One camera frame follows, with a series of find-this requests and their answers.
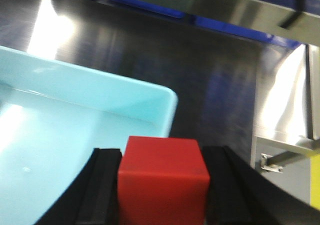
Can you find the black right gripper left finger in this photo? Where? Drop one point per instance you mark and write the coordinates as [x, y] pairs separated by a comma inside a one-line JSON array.
[[91, 199]]

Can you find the black table mat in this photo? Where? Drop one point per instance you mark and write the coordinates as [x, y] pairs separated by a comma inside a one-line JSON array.
[[213, 74]]

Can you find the red cube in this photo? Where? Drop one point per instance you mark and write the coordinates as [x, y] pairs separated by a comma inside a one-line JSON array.
[[162, 181]]

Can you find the light blue plastic tray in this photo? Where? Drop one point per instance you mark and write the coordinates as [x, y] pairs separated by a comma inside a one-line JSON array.
[[52, 116]]

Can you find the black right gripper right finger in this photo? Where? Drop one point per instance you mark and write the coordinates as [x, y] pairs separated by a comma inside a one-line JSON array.
[[239, 195]]

